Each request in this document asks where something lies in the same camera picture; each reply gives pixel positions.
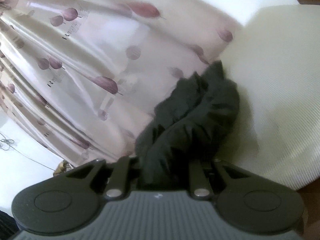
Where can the cream leaf-print curtain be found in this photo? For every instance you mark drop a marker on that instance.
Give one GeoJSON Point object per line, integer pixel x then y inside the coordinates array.
{"type": "Point", "coordinates": [100, 55]}

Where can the small brown ornament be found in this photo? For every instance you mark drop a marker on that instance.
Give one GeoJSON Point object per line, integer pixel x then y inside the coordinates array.
{"type": "Point", "coordinates": [61, 168]}

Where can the black garment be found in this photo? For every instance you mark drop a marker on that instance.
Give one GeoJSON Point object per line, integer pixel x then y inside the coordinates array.
{"type": "Point", "coordinates": [195, 120]}

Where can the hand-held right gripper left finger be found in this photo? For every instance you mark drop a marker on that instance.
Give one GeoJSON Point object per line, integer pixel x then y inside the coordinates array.
{"type": "Point", "coordinates": [121, 177]}

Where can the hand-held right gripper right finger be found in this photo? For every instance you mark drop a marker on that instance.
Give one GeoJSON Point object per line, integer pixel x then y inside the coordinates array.
{"type": "Point", "coordinates": [197, 177]}

